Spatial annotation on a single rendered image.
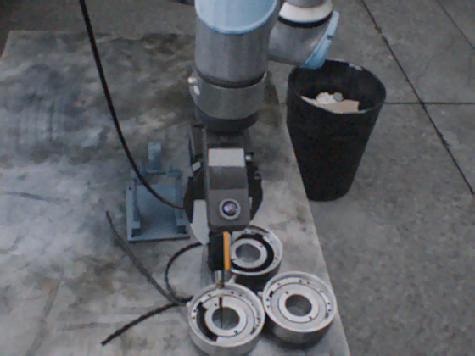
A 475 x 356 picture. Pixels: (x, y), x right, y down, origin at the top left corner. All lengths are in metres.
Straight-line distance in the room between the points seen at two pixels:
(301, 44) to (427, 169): 1.47
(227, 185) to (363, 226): 1.59
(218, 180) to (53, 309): 0.37
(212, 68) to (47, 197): 0.54
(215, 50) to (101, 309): 0.46
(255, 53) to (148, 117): 0.66
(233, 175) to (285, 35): 0.55
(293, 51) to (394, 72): 1.97
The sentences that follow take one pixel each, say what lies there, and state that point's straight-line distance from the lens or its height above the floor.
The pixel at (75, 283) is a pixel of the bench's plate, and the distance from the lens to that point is 0.95.
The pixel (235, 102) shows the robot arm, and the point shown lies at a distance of 0.63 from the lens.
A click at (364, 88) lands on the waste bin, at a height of 0.36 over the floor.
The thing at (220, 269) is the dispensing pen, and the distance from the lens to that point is 0.78.
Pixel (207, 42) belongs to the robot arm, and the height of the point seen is 1.24.
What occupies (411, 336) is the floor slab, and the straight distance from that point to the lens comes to 1.97.
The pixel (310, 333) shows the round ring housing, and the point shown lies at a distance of 0.86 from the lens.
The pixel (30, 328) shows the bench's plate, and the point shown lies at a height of 0.80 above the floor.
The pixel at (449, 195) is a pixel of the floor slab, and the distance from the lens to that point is 2.47.
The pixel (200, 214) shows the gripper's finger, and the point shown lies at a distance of 0.74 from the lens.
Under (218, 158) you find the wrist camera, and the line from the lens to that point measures 0.66.
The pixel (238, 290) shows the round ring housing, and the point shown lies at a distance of 0.89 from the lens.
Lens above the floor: 1.53
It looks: 42 degrees down
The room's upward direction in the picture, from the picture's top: 6 degrees clockwise
